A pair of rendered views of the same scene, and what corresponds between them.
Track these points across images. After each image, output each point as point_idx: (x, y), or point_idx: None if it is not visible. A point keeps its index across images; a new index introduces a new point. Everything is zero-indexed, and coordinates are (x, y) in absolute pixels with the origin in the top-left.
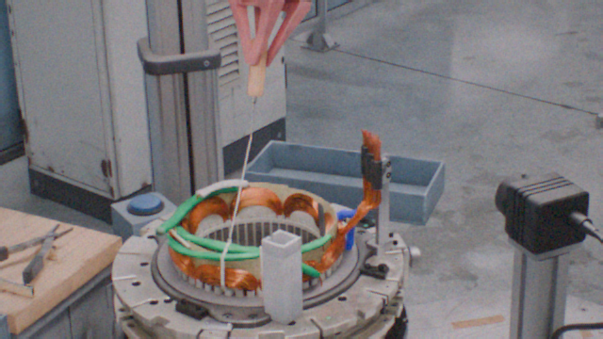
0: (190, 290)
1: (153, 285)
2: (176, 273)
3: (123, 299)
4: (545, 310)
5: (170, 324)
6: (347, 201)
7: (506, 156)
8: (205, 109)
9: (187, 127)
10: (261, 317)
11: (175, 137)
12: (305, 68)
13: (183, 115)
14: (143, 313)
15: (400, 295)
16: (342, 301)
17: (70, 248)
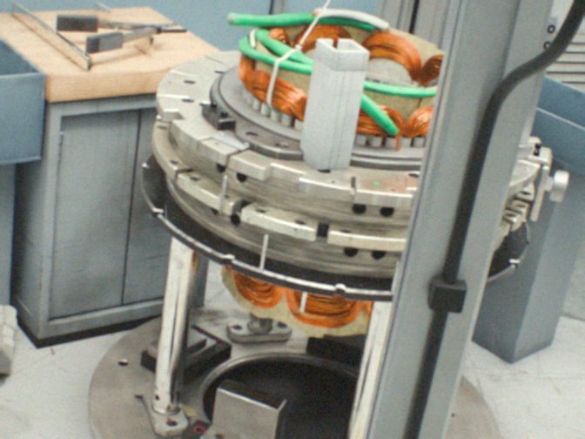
0: (236, 101)
1: (205, 89)
2: (238, 84)
3: (158, 88)
4: (489, 42)
5: (180, 121)
6: (539, 132)
7: None
8: (439, 3)
9: (411, 17)
10: (289, 150)
11: (395, 25)
12: None
13: (411, 1)
14: (164, 104)
15: (513, 219)
16: (411, 177)
17: (176, 52)
